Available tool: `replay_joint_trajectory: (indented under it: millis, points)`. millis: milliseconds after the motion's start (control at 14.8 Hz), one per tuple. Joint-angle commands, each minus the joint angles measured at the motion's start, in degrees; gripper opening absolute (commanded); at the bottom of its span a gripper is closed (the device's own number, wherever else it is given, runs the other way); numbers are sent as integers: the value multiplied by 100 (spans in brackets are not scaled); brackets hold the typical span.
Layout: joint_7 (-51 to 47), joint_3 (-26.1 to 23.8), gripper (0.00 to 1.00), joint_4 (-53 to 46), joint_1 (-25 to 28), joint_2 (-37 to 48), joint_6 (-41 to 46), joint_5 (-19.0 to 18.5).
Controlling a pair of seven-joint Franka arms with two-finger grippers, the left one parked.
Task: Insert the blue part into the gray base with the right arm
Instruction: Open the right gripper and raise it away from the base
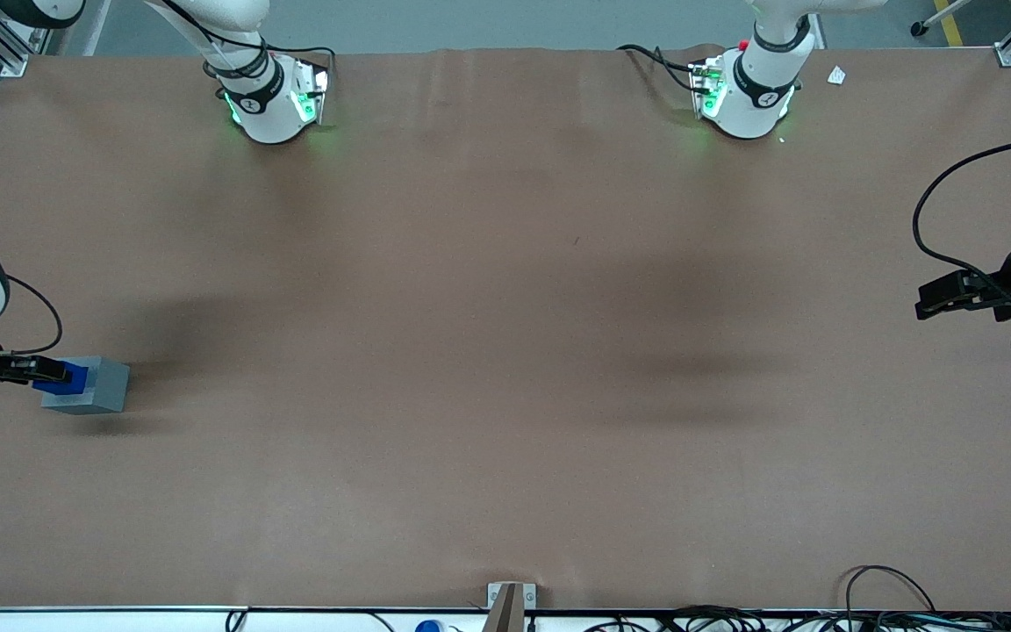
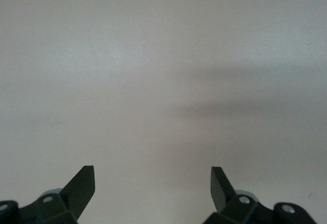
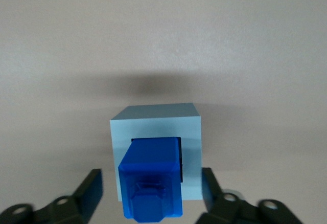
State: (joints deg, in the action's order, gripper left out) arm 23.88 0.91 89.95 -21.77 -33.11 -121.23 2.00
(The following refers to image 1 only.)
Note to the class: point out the blue plastic part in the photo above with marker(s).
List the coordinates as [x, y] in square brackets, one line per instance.
[78, 377]

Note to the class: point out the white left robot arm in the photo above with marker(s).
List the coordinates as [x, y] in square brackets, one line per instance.
[749, 96]

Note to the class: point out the gray square base block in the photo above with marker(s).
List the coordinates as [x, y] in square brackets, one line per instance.
[108, 386]

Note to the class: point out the blue round cap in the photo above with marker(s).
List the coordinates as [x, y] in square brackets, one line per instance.
[427, 627]

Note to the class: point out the brown table cover sheet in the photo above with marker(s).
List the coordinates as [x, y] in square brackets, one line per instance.
[505, 395]

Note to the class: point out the white paper scrap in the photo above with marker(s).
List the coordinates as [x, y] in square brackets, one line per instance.
[836, 75]

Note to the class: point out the black caster wheel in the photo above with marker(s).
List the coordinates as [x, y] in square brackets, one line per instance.
[919, 29]

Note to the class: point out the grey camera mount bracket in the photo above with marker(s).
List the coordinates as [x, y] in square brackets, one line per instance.
[510, 606]

